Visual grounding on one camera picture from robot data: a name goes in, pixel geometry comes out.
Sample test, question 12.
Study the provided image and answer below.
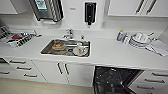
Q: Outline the stainless steel dishwasher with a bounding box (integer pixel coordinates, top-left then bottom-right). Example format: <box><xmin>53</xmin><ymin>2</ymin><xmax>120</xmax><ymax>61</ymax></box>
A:
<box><xmin>92</xmin><ymin>65</ymin><xmax>144</xmax><ymax>94</ymax></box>

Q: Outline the small chrome sink knob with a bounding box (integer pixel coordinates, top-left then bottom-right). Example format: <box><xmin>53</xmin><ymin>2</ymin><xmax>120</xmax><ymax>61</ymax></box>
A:
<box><xmin>80</xmin><ymin>34</ymin><xmax>85</xmax><ymax>41</ymax></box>

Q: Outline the chrome faucet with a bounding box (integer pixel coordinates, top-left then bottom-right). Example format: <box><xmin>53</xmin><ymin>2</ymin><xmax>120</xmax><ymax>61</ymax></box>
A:
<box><xmin>63</xmin><ymin>28</ymin><xmax>75</xmax><ymax>40</ymax></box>

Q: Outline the white two-door sink cabinet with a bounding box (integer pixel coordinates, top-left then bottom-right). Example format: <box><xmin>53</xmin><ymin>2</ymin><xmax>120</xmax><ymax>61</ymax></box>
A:
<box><xmin>32</xmin><ymin>59</ymin><xmax>96</xmax><ymax>89</ymax></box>

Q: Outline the black soap dispenser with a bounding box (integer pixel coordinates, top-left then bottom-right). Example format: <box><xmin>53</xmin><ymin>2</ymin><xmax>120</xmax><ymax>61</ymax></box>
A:
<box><xmin>83</xmin><ymin>1</ymin><xmax>98</xmax><ymax>26</ymax></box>

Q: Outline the blue dish soap bottle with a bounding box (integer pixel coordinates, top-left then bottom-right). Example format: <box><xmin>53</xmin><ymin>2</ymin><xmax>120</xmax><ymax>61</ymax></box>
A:
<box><xmin>116</xmin><ymin>29</ymin><xmax>125</xmax><ymax>43</ymax></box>

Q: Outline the steel sink basin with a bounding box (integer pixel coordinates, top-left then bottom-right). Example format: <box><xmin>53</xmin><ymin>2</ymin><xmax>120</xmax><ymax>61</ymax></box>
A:
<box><xmin>40</xmin><ymin>38</ymin><xmax>92</xmax><ymax>58</ymax></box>

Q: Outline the white container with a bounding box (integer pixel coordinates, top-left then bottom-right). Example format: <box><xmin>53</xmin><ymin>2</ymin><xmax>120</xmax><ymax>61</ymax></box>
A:
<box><xmin>123</xmin><ymin>34</ymin><xmax>132</xmax><ymax>45</ymax></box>

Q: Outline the grey paper towel dispenser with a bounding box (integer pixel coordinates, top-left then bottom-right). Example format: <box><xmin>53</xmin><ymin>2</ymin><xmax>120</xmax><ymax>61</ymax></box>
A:
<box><xmin>29</xmin><ymin>0</ymin><xmax>64</xmax><ymax>23</ymax></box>

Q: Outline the stack of white dishes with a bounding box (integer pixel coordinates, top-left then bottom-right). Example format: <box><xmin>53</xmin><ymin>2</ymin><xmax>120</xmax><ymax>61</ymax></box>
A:
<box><xmin>129</xmin><ymin>31</ymin><xmax>155</xmax><ymax>48</ymax></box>

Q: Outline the white drawer stack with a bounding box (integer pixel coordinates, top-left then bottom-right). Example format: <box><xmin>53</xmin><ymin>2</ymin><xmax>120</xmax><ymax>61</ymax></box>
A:
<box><xmin>129</xmin><ymin>69</ymin><xmax>168</xmax><ymax>94</ymax></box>
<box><xmin>2</xmin><ymin>57</ymin><xmax>48</xmax><ymax>84</ymax></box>

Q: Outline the white cloth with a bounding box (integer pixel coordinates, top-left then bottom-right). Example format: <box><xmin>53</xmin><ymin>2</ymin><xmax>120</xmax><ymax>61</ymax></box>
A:
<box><xmin>145</xmin><ymin>39</ymin><xmax>168</xmax><ymax>57</ymax></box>

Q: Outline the black built-in microwave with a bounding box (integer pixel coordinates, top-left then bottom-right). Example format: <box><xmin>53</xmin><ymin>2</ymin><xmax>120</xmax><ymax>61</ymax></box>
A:
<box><xmin>0</xmin><ymin>57</ymin><xmax>8</xmax><ymax>65</ymax></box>

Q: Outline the white wall outlet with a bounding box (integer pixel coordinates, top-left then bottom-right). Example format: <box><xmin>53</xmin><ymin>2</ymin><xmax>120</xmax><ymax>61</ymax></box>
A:
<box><xmin>101</xmin><ymin>21</ymin><xmax>107</xmax><ymax>29</ymax></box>

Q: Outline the small wall label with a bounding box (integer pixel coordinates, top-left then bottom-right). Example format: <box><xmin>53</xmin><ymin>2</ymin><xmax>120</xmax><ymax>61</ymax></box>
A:
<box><xmin>69</xmin><ymin>7</ymin><xmax>77</xmax><ymax>11</ymax></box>

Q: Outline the white wall cabinet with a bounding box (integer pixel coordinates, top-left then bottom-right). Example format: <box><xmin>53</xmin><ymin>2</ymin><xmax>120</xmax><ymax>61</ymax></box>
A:
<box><xmin>0</xmin><ymin>0</ymin><xmax>18</xmax><ymax>15</ymax></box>
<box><xmin>107</xmin><ymin>0</ymin><xmax>168</xmax><ymax>18</ymax></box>

